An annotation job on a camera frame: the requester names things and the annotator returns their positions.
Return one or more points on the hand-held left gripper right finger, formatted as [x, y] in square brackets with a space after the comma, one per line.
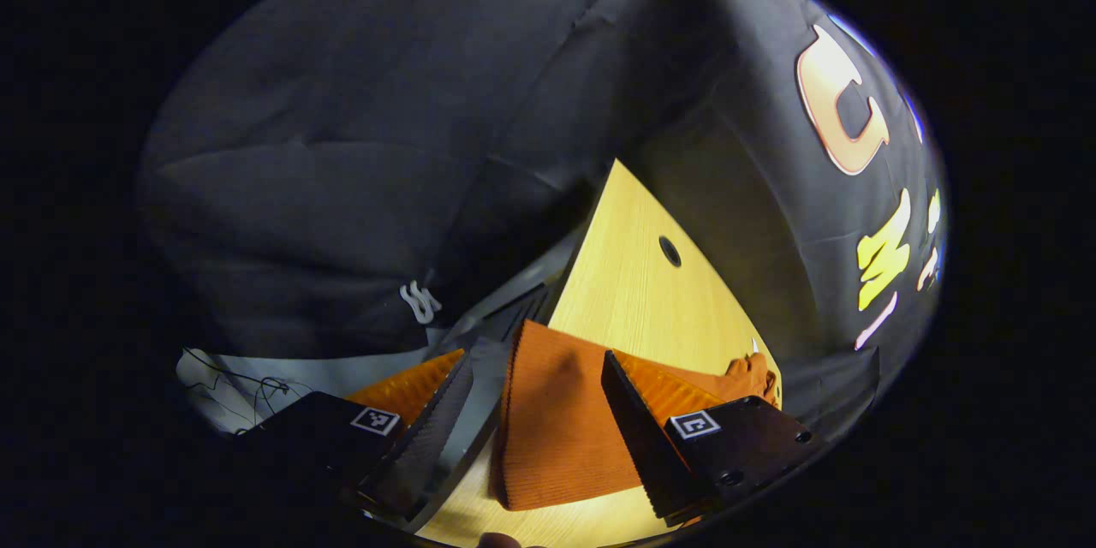
[638, 437]

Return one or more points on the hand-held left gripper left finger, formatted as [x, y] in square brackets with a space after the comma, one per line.
[428, 437]

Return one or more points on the orange knit jacket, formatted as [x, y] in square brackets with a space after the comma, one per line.
[556, 428]

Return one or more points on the white plastic hook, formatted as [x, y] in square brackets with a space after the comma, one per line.
[419, 301]

